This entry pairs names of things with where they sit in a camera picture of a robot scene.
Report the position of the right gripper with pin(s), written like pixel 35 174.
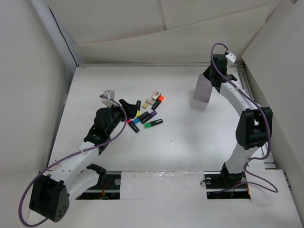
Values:
pixel 206 73

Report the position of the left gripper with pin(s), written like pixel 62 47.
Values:
pixel 130 109

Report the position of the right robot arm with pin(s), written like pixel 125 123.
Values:
pixel 254 126

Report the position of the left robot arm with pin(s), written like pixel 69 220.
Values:
pixel 68 178

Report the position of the beige eraser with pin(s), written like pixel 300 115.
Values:
pixel 145 105

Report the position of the blue highlighter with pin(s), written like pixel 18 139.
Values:
pixel 139 118

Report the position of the grey eraser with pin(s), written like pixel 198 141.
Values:
pixel 151 102

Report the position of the purple highlighter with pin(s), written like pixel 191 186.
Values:
pixel 149 116

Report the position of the white divided container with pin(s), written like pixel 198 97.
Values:
pixel 202 93

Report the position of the pink highlighter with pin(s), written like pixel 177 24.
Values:
pixel 133 126

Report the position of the green highlighter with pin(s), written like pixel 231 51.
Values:
pixel 153 123

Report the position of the orange highlighter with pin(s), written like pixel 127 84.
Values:
pixel 157 102

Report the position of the aluminium table rail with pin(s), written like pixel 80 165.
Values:
pixel 267 163

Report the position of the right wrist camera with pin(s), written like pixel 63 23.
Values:
pixel 231 58

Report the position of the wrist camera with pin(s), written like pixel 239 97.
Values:
pixel 231 58
pixel 108 97

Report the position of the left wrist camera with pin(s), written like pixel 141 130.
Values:
pixel 108 97

